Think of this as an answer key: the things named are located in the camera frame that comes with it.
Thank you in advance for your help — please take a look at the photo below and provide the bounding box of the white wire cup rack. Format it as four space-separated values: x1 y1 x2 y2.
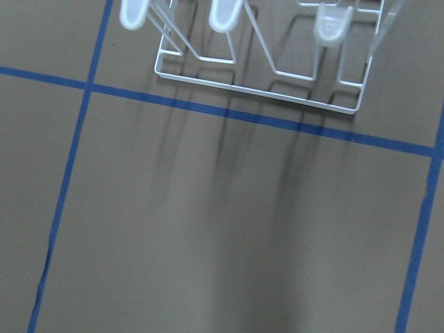
119 1 405 114

